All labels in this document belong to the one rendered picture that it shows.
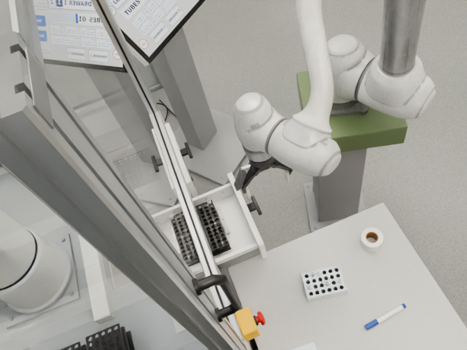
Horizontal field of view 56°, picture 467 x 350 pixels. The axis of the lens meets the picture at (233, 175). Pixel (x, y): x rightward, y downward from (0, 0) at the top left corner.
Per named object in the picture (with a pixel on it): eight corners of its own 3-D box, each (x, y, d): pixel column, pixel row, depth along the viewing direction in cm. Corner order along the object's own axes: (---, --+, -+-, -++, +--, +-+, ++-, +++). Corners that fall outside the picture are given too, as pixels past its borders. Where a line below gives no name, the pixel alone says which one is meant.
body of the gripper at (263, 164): (268, 135, 128) (272, 153, 136) (241, 146, 127) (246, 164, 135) (279, 154, 124) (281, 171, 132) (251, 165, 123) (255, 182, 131)
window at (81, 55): (153, 112, 161) (-15, -223, 81) (235, 340, 114) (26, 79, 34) (151, 113, 161) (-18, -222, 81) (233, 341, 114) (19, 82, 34)
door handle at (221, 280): (240, 300, 82) (220, 264, 66) (245, 313, 81) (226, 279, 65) (216, 310, 82) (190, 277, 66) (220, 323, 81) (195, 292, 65)
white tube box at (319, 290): (339, 268, 143) (339, 264, 139) (347, 294, 138) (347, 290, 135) (301, 276, 143) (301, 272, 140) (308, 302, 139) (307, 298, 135)
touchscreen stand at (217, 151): (263, 130, 273) (235, -15, 187) (225, 187, 256) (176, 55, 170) (198, 105, 293) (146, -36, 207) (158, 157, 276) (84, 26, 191)
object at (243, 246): (233, 190, 156) (229, 182, 151) (260, 253, 142) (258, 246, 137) (126, 234, 154) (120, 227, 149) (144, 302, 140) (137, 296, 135)
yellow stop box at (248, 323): (254, 311, 132) (250, 305, 126) (263, 335, 128) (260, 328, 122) (238, 318, 132) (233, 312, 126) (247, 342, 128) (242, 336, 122)
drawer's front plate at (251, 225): (236, 187, 158) (231, 171, 149) (267, 257, 143) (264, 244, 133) (232, 189, 158) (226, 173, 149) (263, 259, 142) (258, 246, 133)
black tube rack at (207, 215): (215, 208, 153) (211, 199, 148) (233, 251, 144) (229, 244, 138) (156, 232, 152) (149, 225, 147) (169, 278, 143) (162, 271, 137)
